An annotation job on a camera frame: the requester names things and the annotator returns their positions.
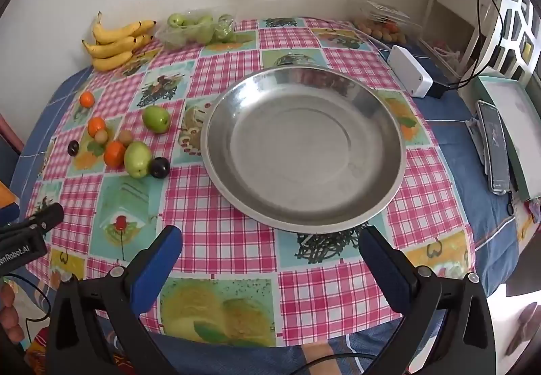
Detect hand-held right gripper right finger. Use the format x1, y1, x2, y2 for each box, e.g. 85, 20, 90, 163
359, 225, 496, 375

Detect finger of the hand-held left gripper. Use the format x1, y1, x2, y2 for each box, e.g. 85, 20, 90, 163
0, 203, 65, 238

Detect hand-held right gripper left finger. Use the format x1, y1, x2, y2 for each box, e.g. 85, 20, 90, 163
48, 225, 183, 375

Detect oval green jujube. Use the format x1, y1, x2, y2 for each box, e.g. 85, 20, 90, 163
123, 141, 152, 179
142, 105, 171, 133

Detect round metal plate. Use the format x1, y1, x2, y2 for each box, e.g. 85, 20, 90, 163
201, 65, 407, 234

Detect person's left hand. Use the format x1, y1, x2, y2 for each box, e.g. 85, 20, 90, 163
0, 282, 26, 348

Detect orange plastic object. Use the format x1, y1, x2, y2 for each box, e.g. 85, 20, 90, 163
0, 183, 20, 207

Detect pink checked printed tablecloth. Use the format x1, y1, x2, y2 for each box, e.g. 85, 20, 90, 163
25, 16, 478, 348

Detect pink furniture bar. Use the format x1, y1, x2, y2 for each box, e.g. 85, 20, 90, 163
0, 113, 24, 156

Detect grey phone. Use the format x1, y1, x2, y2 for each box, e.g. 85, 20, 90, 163
477, 100, 512, 194

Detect yellow banana bunch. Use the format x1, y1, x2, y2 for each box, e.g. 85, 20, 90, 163
81, 12, 157, 72

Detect pale green flat box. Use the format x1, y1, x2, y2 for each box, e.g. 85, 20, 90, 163
473, 75, 541, 202

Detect white rectangular box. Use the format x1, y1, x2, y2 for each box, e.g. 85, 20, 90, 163
386, 45, 434, 98

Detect clear plastic tray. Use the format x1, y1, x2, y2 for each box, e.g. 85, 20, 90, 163
154, 9, 237, 50

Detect pile of longans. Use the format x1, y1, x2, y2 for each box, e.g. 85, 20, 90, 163
354, 18, 408, 43

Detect pile of small jujubes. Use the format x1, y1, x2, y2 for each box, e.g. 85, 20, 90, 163
167, 12, 235, 44

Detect clear plastic lidded box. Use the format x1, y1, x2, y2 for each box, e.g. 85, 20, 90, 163
347, 0, 423, 44

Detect white lattice panel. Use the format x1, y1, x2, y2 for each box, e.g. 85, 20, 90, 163
494, 0, 541, 84

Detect thin black cable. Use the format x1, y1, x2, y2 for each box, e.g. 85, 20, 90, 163
4, 274, 52, 342

